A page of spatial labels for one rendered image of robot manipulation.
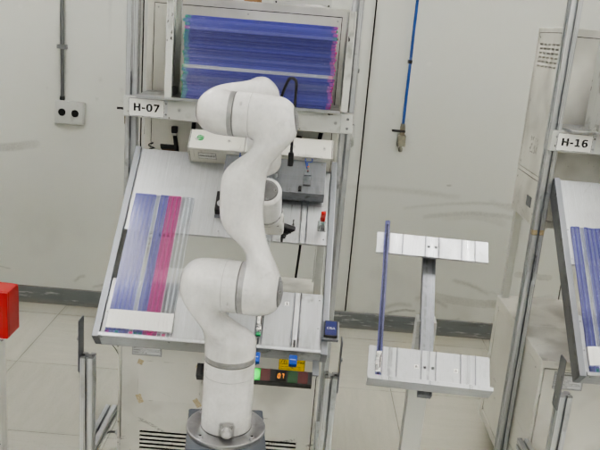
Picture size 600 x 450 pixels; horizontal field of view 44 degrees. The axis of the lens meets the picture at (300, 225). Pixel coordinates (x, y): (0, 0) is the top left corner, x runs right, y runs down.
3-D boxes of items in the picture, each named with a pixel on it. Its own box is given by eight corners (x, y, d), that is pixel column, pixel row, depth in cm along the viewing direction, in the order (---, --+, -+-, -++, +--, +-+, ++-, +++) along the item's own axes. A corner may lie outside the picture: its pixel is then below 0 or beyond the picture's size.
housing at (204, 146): (329, 183, 261) (332, 159, 249) (190, 171, 261) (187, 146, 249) (330, 164, 265) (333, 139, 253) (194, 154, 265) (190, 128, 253)
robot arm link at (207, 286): (250, 372, 168) (257, 272, 162) (170, 362, 170) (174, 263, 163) (259, 350, 179) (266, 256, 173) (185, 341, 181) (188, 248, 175)
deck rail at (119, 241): (102, 344, 224) (97, 336, 219) (95, 344, 224) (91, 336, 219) (144, 156, 262) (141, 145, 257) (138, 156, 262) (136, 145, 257)
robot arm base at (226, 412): (267, 451, 171) (272, 378, 166) (183, 449, 169) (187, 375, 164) (262, 409, 189) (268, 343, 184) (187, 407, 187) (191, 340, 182)
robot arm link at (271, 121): (216, 304, 177) (283, 312, 175) (204, 315, 165) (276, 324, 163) (234, 92, 171) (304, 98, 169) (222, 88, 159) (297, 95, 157)
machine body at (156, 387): (308, 500, 268) (322, 342, 252) (115, 484, 268) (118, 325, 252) (309, 411, 331) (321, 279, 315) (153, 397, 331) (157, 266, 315)
